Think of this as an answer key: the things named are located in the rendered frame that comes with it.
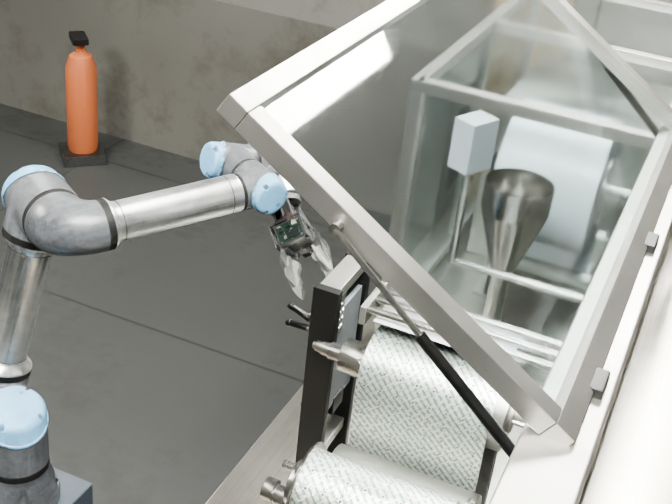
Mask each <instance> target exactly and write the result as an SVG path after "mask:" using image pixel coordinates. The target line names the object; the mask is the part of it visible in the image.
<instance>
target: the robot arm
mask: <svg viewBox="0 0 672 504"><path fill-rule="evenodd" d="M200 168H201V171H202V173H203V174H204V175H205V176H206V177H208V178H211V179H206V180H202V181H198V182H194V183H189V184H185V185H181V186H176V187H172V188H168V189H163V190H159V191H155V192H150V193H146V194H142V195H137V196H133V197H129V198H124V199H120V200H116V201H109V200H107V199H105V198H100V199H95V200H84V199H80V198H79V197H78V196H77V195H76V193H75V192H74V191H73V190H72V189H71V187H70V186H69V185H68V184H67V182H66V180H65V179H64V178H63V177H62V176H61V175H60V174H58V173H57V172H56V171H55V170H53V169H52V168H50V167H47V166H43V165H29V166H25V167H22V168H20V169H19V170H17V171H16V172H14V173H12V174H11V175H10V176H9V177H8V178H7V180H6V181H5V183H4V185H3V187H2V193H1V196H2V202H3V205H4V207H5V208H6V214H5V219H4V223H3V227H2V232H1V234H2V236H3V238H4V239H5V240H6V242H7V247H6V252H5V256H4V260H3V264H2V268H1V273H0V504H57V503H58V501H59V498H60V482H59V478H58V476H57V474H56V473H55V471H54V469H53V467H52V465H51V463H50V459H49V439H48V422H49V417H48V411H47V408H46V404H45V402H44V400H43V398H42V397H41V396H40V395H39V394H38V393H37V392H35V391H34V390H32V389H29V390H28V381H29V377H30V373H31V369H32V361H31V359H30V358H29V357H28V356H27V353H28V349H29V345H30V341H31V337H32V334H33V330H34V326H35V322H36V318H37V314H38V310H39V306H40V303H41V299H42V295H43V291H44V287H45V283H46V279H47V275H48V272H49V268H50V264H51V260H52V256H53V255H57V256H83V255H91V254H97V253H102V252H106V251H110V250H114V249H117V248H118V246H119V244H120V243H121V242H122V241H126V240H130V239H134V238H138V237H142V236H146V235H150V234H154V233H158V232H162V231H166V230H169V229H173V228H177V227H181V226H185V225H189V224H193V223H197V222H201V221H205V220H209V219H213V218H217V217H221V216H225V215H229V214H233V213H236V212H240V211H243V210H248V209H252V208H254V209H255V210H256V211H258V212H260V213H263V214H270V215H271V216H273V217H274V220H275V223H273V224H271V225H269V226H268V228H269V231H270V234H271V237H272V240H273V243H274V245H275V248H276V249H277V250H278V251H281V254H280V256H279V261H280V265H281V267H282V269H283V271H284V273H285V276H286V278H287V279H288V282H289V283H290V285H291V287H292V289H293V291H294V292H295V294H296V295H297V296H298V297H299V298H300V299H301V300H303V299H304V294H305V291H304V290H303V288H302V280H301V278H300V272H301V270H302V269H301V264H300V263H299V262H297V261H295V260H293V257H296V258H297V259H300V256H301V255H302V256H303V257H304V258H307V257H309V256H312V258H313V259H314V261H315V262H317V263H319V264H320V268H321V270H322V271H323V272H324V274H325V278H326V277H327V276H328V275H329V274H330V273H331V272H332V271H333V265H332V258H331V253H330V248H329V245H328V243H327V242H326V241H325V239H324V238H323V237H321V235H320V233H319V232H318V231H317V232H315V228H314V227H312V226H311V225H310V223H309V221H308V220H307V218H306V216H305V215H304V213H303V212H302V210H301V208H300V206H301V203H302V202H301V199H300V197H299V193H298V192H297V191H296V190H295V189H294V188H293V187H292V186H291V185H290V184H289V183H288V182H287V181H286V180H285V179H284V178H283V177H282V176H281V175H280V174H279V173H278V172H277V171H276V170H275V169H274V168H273V167H272V166H271V165H270V164H269V163H268V162H267V161H266V160H265V159H264V158H263V157H262V156H261V155H260V154H259V153H258V152H257V151H256V150H255V149H254V148H253V147H252V146H251V145H250V144H249V143H248V144H238V143H229V142H225V141H222V142H208V143H207V144H205V145H204V147H203V149H202V151H201V155H200ZM273 226H274V229H273V228H272V227H273ZM273 235H274V237H273ZM274 238H275V240H274ZM277 239H278V241H277ZM275 241H276V243H275ZM278 242H279V244H280V247H281V249H280V247H279V244H278Z"/></svg>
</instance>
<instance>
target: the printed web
mask: <svg viewBox="0 0 672 504"><path fill-rule="evenodd" d="M415 337H416V336H415V335H413V334H410V333H407V332H404V331H401V330H398V329H395V328H392V327H389V326H386V325H383V324H382V325H381V326H379V328H378V329H377V330H376V332H375V333H374V335H373V336H372V338H371V340H370V342H369V344H368V346H367V349H366V351H365V354H364V356H363V359H362V362H361V365H360V369H359V372H358V376H357V381H356V387H355V395H354V403H353V411H352V419H351V427H350V435H349V443H348V446H351V447H353V448H356V449H359V450H361V451H364V452H367V453H369V454H372V455H375V456H377V457H380V458H383V459H385V460H388V461H391V462H393V463H396V464H399V465H402V466H404V467H407V468H410V469H412V470H415V471H418V472H420V473H423V474H426V475H428V476H431V477H434V478H436V479H439V480H442V481H444V482H447V483H450V484H453V485H455V486H458V487H461V488H463V489H466V490H469V491H471V492H474V493H477V494H479V495H481V496H482V501H481V504H484V502H485V498H486V494H487V489H488V485H489V481H490V476H491V472H492V468H493V464H494V459H495V455H496V451H494V450H491V449H489V448H486V447H485V444H486V440H487V435H488V431H487V429H486V428H485V427H484V426H483V424H482V423H481V422H480V421H479V419H478V418H477V417H476V416H475V414H474V413H473V412H472V411H471V409H470V408H469V407H468V406H467V404H466V403H465V402H464V401H463V399H462V398H461V397H460V396H459V394H458V393H457V392H456V391H455V389H454V388H453V387H452V385H451V384H450V383H449V382H448V380H447V379H446V378H445V377H444V375H443V374H442V373H441V372H440V370H439V369H438V368H437V367H436V365H435V364H434V363H433V362H432V360H431V359H430V358H429V357H428V355H427V354H426V353H425V352H424V350H423V349H422V348H421V347H420V345H419V344H418V343H417V342H416V340H415V339H414V338H415ZM433 343H434V344H435V345H436V346H437V348H438V349H439V350H440V351H441V353H442V354H443V355H444V356H445V358H446V359H447V360H448V361H449V363H450V364H451V365H452V366H453V368H454V369H455V370H456V372H457V373H458V374H459V375H460V377H461V378H462V379H463V380H464V382H465V383H466V384H467V385H468V387H469V388H470V389H471V390H472V392H473V393H474V394H475V395H476V397H477V398H478V399H479V400H480V402H481V403H482V404H483V406H484V407H485V408H486V409H487V411H488V412H489V413H490V414H491V416H493V412H494V409H495V406H496V403H497V400H498V397H499V394H498V393H497V392H496V391H495V390H494V389H493V388H492V387H491V386H490V385H489V384H488V383H487V382H486V381H485V380H484V379H483V378H482V377H481V376H480V375H479V374H478V373H477V372H476V371H475V370H474V369H473V368H472V367H471V366H470V365H469V364H468V363H467V362H466V361H465V360H464V359H463V358H462V357H461V356H460V355H459V354H458V353H457V352H456V351H455V350H454V349H453V348H452V347H450V346H447V345H444V344H440V343H437V342H434V341H433ZM291 504H460V502H459V501H457V500H455V499H452V498H449V497H447V496H444V495H441V494H439V493H436V492H433V491H431V490H428V489H425V488H423V487H420V486H417V485H415V484H412V483H409V482H407V481H404V480H402V479H399V478H396V477H394V476H391V475H388V474H386V473H383V472H380V471H378V470H375V469H372V468H370V467H367V466H364V465H362V464H359V463H356V462H354V461H351V460H349V459H346V458H343V457H341V456H338V455H335V454H333V453H330V452H327V451H325V450H322V449H318V450H316V451H315V452H314V453H313V454H312V456H311V457H310V459H309V460H308V462H307V463H306V465H305V467H304V469H303V471H302V473H301V475H300V478H299V480H298V483H297V485H296V488H295V491H294V494H293V498H292V502H291Z"/></svg>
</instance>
